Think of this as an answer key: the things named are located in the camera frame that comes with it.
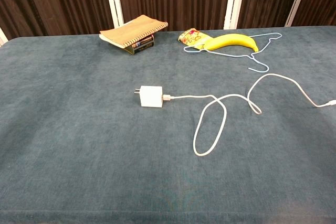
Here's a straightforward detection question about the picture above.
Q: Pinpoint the white charging cable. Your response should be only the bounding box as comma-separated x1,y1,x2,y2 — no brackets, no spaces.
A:
162,73,336,157

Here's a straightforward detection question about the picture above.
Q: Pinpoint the white wall charger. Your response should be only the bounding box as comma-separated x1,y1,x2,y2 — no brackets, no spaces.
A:
134,85,164,109

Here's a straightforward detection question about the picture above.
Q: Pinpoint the yellow snack packet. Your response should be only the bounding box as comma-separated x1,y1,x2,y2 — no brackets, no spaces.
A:
177,27,208,51

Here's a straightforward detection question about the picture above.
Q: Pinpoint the brown spiral notebook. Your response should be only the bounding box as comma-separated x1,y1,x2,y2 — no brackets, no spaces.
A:
99,14,169,50

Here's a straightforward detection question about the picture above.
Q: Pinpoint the yellow banana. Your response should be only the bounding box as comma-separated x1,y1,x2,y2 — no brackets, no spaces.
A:
201,33,259,52

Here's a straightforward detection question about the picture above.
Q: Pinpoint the blue-green table cloth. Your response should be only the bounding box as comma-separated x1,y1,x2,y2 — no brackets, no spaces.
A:
0,25,336,224

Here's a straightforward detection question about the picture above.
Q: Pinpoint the light blue wire hanger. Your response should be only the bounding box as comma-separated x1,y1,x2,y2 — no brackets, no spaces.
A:
183,32,283,73

